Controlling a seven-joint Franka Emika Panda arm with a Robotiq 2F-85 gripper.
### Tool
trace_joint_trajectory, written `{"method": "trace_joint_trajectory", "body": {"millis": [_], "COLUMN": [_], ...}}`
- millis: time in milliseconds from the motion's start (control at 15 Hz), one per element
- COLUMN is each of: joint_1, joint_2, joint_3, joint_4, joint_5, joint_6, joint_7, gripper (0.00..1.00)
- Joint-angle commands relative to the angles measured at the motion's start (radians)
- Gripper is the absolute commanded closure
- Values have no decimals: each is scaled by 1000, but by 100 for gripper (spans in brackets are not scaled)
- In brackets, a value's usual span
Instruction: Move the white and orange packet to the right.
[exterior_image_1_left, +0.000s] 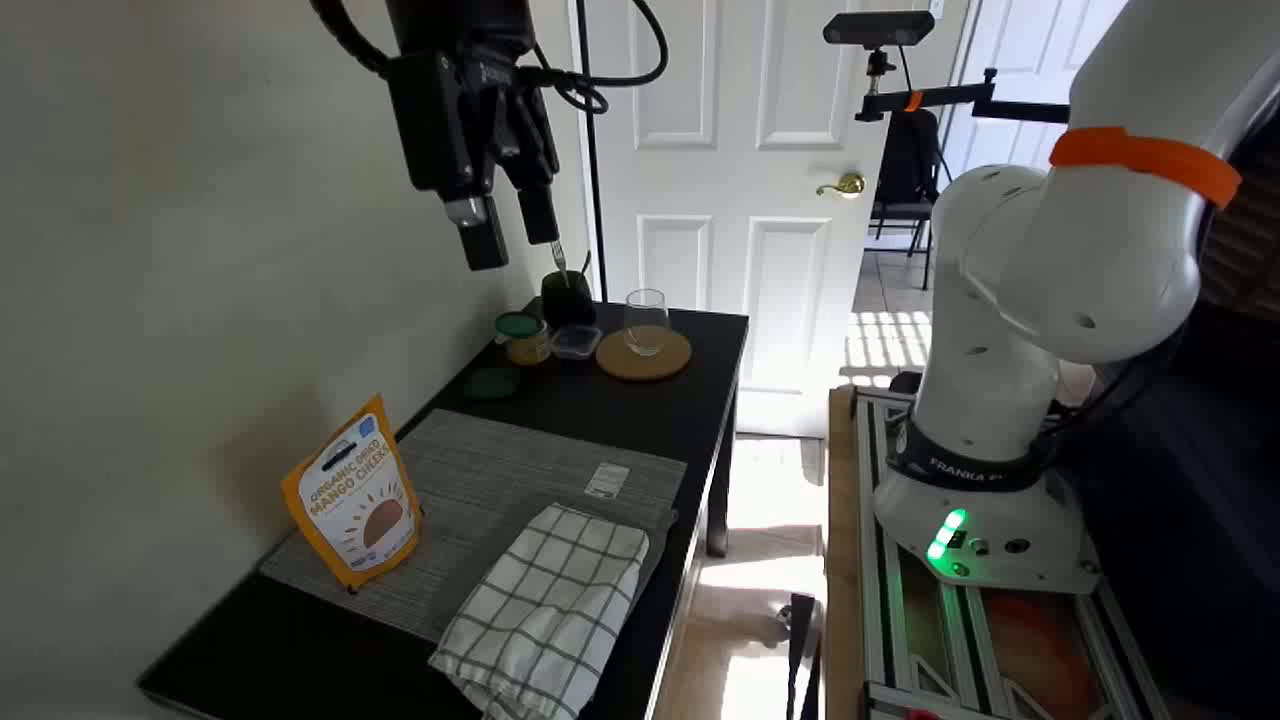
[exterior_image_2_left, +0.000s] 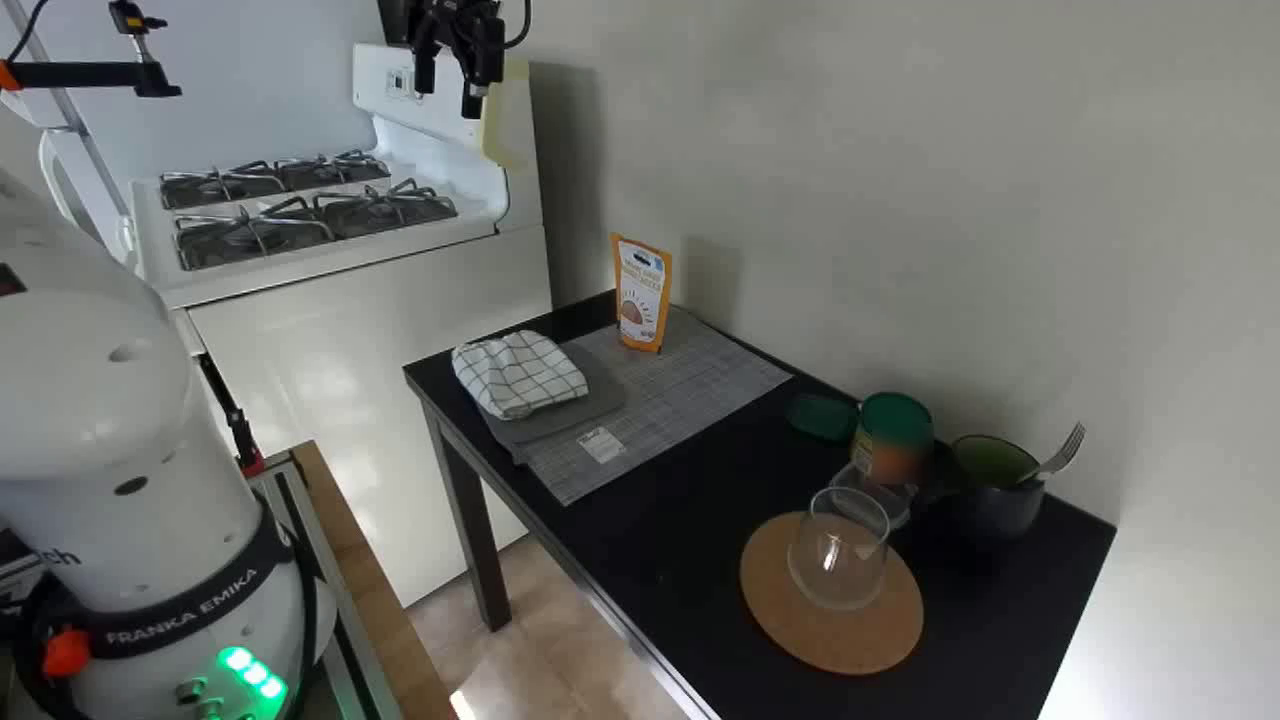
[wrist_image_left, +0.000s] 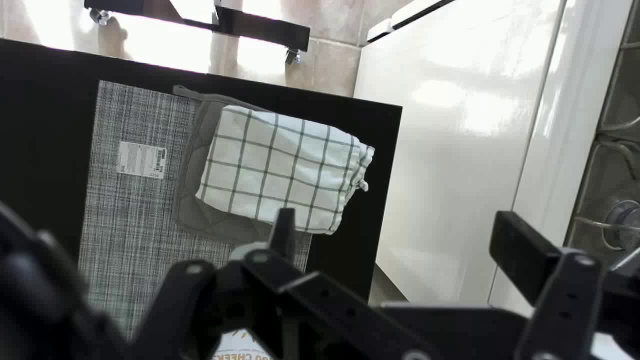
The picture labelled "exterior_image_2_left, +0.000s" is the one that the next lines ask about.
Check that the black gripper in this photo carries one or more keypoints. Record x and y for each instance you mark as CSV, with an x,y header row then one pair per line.
x,y
462,26

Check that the white and orange mango packet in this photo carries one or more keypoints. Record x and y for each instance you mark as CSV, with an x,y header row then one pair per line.
x,y
641,298

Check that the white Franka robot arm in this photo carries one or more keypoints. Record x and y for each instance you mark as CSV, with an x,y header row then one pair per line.
x,y
93,403

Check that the black stove burner grate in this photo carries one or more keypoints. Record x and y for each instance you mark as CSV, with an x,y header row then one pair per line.
x,y
312,225
275,173

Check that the white gas stove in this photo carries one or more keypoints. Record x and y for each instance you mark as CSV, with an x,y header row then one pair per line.
x,y
362,346

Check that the white checkered dish towel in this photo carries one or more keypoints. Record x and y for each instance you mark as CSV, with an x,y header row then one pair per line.
x,y
516,372

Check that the grey woven placemat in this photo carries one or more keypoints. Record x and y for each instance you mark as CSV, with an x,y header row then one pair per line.
x,y
683,391

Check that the black table leg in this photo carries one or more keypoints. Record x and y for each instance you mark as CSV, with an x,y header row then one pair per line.
x,y
474,546

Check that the loose green lid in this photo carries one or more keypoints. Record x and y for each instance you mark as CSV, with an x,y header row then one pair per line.
x,y
817,419

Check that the wooden edged robot stand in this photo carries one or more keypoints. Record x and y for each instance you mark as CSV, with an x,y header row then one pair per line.
x,y
362,587

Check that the clear plastic container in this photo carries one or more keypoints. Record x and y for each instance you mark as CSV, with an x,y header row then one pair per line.
x,y
890,490

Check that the clear glass bowl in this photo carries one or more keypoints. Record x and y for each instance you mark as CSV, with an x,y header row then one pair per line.
x,y
838,563

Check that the round cork mat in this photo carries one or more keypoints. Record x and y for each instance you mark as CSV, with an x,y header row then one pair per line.
x,y
826,643

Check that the dark green mug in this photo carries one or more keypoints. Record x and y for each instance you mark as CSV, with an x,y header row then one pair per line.
x,y
990,497

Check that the metal spoon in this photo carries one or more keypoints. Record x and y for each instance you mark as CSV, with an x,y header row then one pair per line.
x,y
1061,455

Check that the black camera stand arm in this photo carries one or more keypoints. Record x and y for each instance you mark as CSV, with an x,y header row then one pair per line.
x,y
93,72

